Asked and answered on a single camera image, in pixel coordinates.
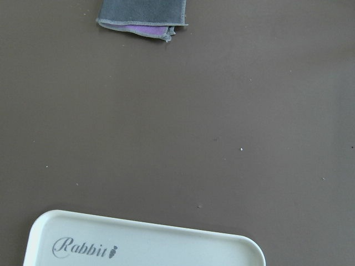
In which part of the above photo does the grey folded cloth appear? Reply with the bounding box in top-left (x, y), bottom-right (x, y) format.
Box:
top-left (96, 0), bottom-right (187, 42)

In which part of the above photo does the cream rabbit tray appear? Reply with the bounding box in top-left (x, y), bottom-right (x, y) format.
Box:
top-left (23, 210), bottom-right (266, 265)

